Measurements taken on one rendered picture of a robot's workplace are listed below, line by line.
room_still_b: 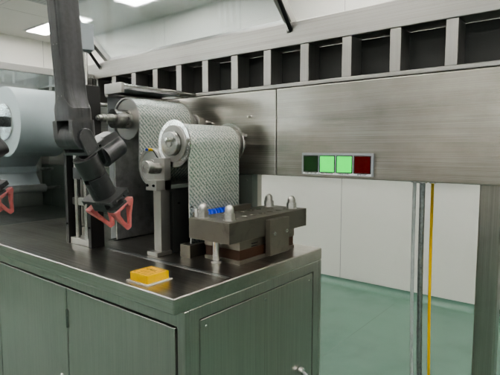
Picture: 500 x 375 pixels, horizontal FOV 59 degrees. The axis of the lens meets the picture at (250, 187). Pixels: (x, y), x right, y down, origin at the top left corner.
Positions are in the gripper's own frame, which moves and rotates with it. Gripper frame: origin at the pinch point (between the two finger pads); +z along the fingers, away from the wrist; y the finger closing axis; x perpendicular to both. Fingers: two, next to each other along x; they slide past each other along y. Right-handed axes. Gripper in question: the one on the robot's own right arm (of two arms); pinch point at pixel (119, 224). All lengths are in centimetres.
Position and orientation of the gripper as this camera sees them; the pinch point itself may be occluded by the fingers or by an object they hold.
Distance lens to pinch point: 114.8
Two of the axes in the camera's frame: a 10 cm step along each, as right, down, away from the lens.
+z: 2.6, 8.3, 5.0
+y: -8.5, -0.5, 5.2
